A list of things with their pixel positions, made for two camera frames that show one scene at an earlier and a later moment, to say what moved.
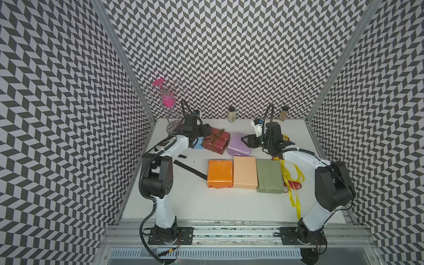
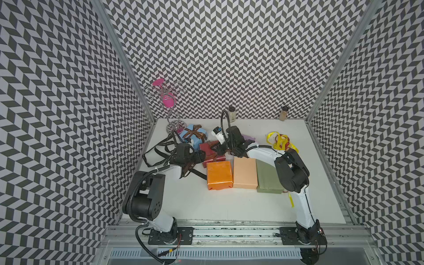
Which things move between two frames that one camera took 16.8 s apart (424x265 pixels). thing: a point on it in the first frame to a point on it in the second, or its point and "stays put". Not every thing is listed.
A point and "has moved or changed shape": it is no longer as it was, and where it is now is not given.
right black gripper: (251, 139) to (220, 149)
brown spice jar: (282, 114) stays put
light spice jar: (232, 115) stays put
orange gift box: (220, 174) stays put
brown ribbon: (216, 137) to (203, 156)
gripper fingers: (257, 124) to (218, 132)
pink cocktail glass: (168, 96) stays put
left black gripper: (206, 131) to (197, 153)
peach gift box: (245, 173) stays put
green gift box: (269, 175) stays put
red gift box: (217, 141) has moved or changed shape
